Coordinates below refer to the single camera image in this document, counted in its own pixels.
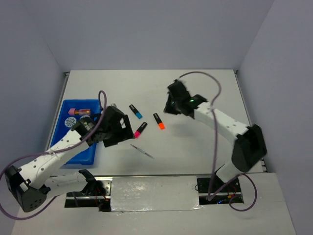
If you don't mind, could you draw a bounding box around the pink-capped black highlighter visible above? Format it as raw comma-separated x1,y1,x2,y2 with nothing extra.
134,122,148,139

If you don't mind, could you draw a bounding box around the blue-capped black highlighter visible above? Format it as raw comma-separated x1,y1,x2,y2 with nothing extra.
129,104,142,119

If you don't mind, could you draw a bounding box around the grey clear pen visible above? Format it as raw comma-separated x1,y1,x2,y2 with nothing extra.
130,144,154,159

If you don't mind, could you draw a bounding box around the blue white round jar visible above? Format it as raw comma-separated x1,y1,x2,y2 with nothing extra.
64,117,77,128

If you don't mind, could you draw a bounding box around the pink pen bundle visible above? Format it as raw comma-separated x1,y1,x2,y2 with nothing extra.
68,108,91,116

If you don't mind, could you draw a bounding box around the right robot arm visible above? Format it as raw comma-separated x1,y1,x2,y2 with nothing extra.
164,79,267,200

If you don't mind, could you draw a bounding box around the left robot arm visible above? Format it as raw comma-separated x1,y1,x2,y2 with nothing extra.
4,106,134,212

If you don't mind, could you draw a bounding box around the orange-capped black highlighter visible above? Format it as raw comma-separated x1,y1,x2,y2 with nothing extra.
153,113,165,130

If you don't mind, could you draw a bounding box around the blue plastic bin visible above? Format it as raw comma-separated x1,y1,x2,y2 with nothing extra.
50,99,101,165

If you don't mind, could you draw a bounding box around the silver taped plate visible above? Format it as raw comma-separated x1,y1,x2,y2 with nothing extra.
111,176,201,212

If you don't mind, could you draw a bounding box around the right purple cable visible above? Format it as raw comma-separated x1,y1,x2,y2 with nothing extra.
178,71,257,212

